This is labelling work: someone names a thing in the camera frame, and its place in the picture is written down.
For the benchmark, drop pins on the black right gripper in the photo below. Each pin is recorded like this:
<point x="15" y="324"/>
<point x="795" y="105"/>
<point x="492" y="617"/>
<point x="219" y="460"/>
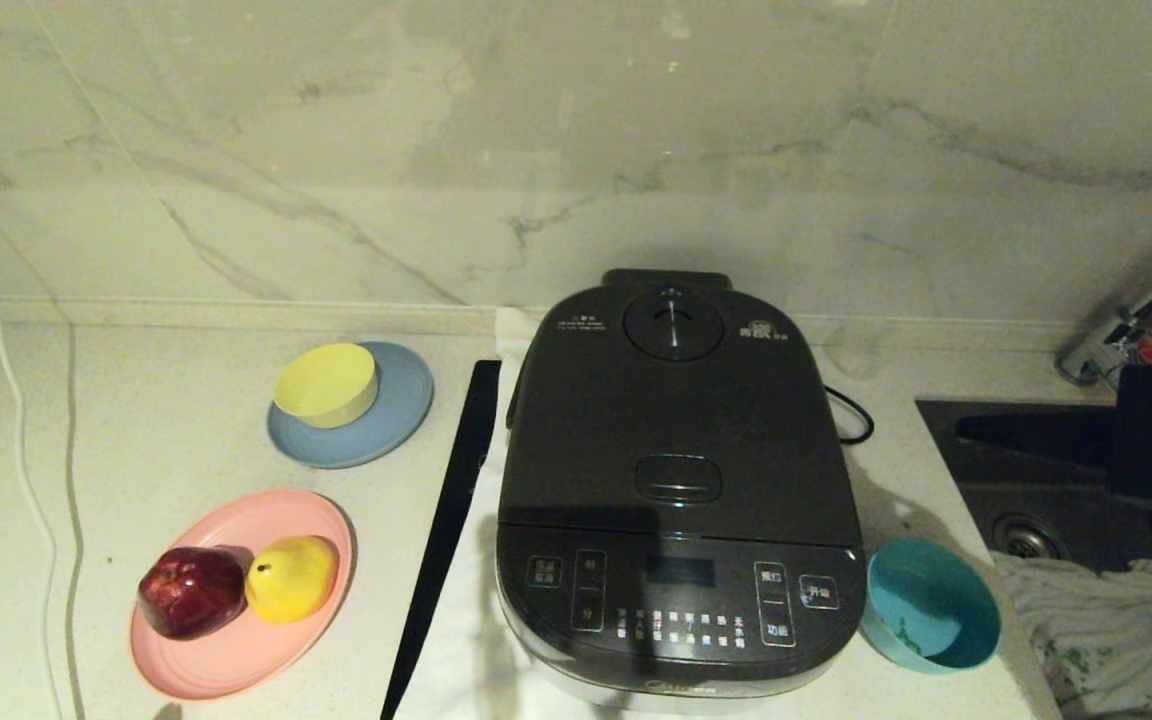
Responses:
<point x="1141" y="430"/>

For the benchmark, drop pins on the teal bowl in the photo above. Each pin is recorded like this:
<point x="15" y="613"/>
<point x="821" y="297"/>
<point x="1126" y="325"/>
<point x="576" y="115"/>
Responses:
<point x="936" y="590"/>

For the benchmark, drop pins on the green rice grains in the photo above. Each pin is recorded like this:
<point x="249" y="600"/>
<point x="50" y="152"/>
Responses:
<point x="904" y="632"/>

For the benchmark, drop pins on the black rice cooker lid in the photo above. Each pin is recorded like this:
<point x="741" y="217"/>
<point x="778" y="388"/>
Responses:
<point x="676" y="420"/>

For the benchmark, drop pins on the black rice cooker body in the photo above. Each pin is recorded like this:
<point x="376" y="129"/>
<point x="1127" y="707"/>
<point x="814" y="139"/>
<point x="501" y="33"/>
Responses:
<point x="676" y="620"/>

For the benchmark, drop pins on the yellow bowl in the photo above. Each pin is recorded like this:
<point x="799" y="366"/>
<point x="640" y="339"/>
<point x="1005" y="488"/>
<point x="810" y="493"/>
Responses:
<point x="326" y="385"/>

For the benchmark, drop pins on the steel sink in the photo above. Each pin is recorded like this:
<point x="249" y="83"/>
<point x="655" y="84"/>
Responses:
<point x="1036" y="500"/>

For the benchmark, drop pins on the sink drain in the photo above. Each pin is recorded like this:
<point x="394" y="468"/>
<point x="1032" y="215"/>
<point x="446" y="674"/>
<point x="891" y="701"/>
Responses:
<point x="1028" y="537"/>

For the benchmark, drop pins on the chrome faucet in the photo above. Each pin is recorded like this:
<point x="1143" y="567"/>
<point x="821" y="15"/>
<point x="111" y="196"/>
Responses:
<point x="1126" y="325"/>

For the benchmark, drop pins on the white cloth with green specks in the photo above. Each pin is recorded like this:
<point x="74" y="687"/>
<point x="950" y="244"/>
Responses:
<point x="1106" y="640"/>

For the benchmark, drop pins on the flat black strip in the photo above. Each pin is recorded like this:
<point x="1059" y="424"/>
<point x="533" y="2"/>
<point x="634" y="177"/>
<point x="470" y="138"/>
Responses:
<point x="446" y="520"/>

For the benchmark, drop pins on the blue plate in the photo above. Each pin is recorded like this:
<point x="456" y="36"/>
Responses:
<point x="401" y="410"/>

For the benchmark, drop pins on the yellow pear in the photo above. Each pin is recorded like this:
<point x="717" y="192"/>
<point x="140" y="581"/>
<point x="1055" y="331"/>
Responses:
<point x="292" y="580"/>

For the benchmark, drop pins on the pink plate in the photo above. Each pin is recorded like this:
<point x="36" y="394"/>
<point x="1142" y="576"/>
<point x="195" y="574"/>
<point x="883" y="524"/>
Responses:
<point x="236" y="660"/>

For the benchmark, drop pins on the red apple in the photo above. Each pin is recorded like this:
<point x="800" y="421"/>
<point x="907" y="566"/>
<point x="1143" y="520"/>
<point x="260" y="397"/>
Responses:
<point x="191" y="592"/>

